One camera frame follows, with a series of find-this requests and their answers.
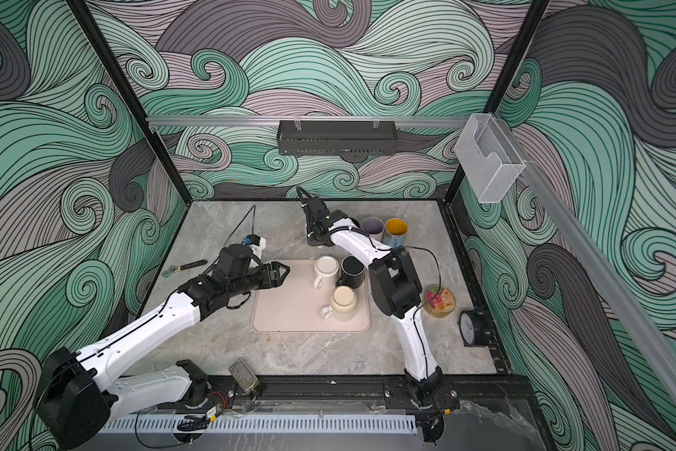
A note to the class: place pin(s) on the pink silicone tray mat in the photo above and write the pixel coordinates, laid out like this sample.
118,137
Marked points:
295,307

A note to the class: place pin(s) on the tall white mug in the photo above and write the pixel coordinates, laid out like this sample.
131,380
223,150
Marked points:
326,272

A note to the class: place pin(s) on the cream speckled mug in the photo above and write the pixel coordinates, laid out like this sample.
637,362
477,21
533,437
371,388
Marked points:
343,305

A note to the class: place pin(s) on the clear acrylic wall holder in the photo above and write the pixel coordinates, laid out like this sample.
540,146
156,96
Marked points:
490,156

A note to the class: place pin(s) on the colourful round tin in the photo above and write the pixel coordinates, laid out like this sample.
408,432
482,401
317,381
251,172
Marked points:
439,302

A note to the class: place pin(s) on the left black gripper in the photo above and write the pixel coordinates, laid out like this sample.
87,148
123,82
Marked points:
277,280

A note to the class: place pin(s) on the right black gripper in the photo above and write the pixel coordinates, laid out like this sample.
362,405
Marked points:
310,235

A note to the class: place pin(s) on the black alarm clock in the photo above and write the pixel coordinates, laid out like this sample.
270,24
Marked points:
474,328

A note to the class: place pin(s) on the black wire wall basket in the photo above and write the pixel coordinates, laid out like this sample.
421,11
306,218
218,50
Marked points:
336,137

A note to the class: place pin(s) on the blue mug yellow inside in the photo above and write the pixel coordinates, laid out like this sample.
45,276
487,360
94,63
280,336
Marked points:
395,232

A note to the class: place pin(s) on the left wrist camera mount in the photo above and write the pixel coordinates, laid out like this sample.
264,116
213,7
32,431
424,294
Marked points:
256,243

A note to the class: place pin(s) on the pink iridescent mug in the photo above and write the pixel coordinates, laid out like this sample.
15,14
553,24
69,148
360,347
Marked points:
375,227

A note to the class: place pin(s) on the white slotted cable duct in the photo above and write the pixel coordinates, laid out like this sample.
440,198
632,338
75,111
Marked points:
261,424

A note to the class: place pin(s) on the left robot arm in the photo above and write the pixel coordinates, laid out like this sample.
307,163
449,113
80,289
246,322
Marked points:
79,393

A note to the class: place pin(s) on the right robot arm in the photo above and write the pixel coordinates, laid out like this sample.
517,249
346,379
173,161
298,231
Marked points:
395,285

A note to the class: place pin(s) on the black glossy mug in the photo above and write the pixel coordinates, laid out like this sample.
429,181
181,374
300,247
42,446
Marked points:
352,273

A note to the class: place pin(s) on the small metal device front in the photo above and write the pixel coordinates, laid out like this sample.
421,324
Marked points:
244,377

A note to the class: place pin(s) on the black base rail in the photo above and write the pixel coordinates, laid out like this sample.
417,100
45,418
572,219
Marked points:
495,391

